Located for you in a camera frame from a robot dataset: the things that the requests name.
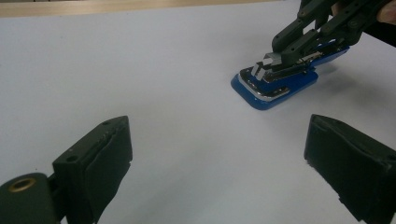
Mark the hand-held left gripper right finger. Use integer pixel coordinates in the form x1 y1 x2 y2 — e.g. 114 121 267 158
303 113 396 224

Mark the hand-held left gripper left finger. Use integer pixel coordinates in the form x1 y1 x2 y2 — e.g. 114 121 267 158
51 115 134 224

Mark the blue stapler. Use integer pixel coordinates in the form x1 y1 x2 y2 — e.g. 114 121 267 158
230 38 351 111

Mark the white table cover sheet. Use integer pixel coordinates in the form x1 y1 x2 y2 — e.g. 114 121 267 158
0 0 396 224

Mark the wooden table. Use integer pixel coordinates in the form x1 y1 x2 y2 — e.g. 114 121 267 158
0 0 281 19

